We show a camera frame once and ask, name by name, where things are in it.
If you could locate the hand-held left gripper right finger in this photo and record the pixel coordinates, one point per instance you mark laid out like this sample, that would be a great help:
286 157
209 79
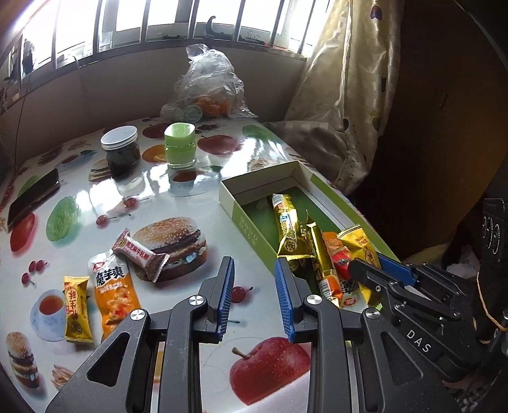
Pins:
283 301

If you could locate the window with metal bars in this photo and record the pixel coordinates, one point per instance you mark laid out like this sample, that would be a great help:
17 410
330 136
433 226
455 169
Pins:
178 16

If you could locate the black binder clips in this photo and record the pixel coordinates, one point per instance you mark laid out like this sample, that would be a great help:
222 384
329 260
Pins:
252 37

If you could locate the clear plastic bag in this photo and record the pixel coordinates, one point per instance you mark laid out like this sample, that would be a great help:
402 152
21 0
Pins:
210 75

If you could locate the black hook ornament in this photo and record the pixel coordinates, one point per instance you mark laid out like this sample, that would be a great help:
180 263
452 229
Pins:
214 26

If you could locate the long yellow snack bar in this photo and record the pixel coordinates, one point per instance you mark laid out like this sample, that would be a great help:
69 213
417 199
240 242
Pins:
287 226
322 262

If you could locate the orange fruit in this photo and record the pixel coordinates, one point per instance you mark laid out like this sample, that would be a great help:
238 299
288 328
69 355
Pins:
214 106

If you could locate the green glass jar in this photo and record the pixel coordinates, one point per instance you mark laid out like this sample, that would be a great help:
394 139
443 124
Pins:
180 149

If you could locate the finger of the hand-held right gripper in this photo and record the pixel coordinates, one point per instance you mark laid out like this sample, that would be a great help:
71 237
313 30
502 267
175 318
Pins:
369 274
397 267

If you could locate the cream patterned curtain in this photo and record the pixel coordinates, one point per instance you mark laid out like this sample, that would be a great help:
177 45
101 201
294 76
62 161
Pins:
349 79

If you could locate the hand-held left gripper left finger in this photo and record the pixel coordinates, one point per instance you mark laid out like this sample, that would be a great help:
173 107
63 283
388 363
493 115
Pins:
224 301

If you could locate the small yellow snack packet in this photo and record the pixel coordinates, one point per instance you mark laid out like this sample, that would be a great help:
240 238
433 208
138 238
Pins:
77 313
359 244

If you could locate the small red candy packet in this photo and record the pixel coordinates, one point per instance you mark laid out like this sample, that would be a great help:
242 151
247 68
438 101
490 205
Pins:
340 262

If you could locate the black smartphone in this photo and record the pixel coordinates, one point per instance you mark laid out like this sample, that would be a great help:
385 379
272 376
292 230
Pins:
31 198

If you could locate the green cardboard box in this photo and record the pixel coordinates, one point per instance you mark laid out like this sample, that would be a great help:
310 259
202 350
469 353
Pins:
254 222

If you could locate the brown striped candy packet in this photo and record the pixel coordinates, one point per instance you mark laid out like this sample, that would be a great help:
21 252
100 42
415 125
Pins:
137 254

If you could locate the dark jar with white lid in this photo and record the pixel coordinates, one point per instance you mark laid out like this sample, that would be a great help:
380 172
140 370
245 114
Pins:
121 157

